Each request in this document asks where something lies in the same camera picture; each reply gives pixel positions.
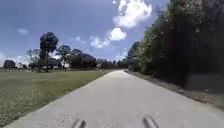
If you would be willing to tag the distant row of trees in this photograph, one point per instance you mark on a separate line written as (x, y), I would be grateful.
(63, 58)

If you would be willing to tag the grass field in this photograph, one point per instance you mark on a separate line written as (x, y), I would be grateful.
(30, 90)

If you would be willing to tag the grass verge strip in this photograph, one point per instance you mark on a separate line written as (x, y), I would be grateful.
(196, 95)

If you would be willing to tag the robot's own part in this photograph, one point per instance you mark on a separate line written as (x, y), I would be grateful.
(150, 122)
(79, 124)

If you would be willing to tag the pale concrete path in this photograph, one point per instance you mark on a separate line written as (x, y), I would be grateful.
(123, 100)

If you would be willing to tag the dense wood of trees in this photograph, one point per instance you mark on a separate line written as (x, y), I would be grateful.
(186, 46)

